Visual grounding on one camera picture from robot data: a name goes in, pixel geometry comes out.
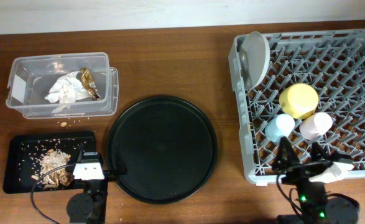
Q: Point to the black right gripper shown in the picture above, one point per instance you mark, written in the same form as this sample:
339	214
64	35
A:
303	172

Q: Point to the left gripper white top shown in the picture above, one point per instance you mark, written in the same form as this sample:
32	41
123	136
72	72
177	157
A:
120	168

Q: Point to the pink plastic cup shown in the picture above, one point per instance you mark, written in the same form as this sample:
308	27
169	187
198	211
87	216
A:
316	125

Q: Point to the light blue plastic cup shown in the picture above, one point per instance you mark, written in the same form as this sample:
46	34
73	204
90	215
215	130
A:
281	126

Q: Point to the food scraps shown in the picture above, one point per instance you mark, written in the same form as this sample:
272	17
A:
49	161

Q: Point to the white paper napkin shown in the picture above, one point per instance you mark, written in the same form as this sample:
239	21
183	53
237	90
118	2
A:
67	89

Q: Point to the gold foil wrapper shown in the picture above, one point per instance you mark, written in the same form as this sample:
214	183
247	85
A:
89	84

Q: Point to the grey plate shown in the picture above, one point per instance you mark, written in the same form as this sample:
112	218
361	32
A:
254	54

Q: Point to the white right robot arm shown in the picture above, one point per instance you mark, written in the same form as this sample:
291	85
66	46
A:
314	204

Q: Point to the grey dishwasher rack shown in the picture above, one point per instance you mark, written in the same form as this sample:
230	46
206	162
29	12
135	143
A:
333	63

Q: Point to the yellow plastic bowl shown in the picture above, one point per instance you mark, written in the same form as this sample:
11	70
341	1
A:
299	101

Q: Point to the round black tray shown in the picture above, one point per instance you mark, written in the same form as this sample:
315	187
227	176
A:
169	147

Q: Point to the black rectangular tray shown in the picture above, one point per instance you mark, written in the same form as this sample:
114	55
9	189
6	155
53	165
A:
26	151

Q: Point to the clear plastic storage bin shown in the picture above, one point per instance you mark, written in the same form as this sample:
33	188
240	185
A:
25	69

